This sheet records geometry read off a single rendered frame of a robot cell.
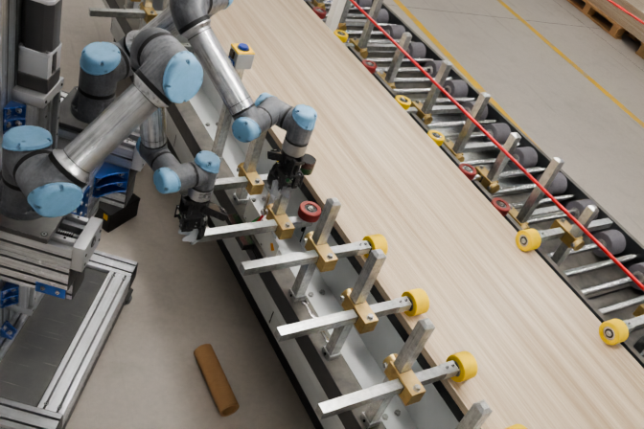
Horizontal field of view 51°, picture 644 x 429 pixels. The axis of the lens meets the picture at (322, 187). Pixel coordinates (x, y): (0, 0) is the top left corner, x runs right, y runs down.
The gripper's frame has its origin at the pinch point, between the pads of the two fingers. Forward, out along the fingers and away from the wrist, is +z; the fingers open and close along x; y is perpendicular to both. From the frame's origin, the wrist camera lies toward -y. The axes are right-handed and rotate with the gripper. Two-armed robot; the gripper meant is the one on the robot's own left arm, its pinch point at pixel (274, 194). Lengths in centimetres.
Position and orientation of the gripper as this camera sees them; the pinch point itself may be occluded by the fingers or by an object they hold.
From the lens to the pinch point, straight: 224.7
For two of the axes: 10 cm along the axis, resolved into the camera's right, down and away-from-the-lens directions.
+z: -2.9, 7.6, 5.9
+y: 4.6, 6.5, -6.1
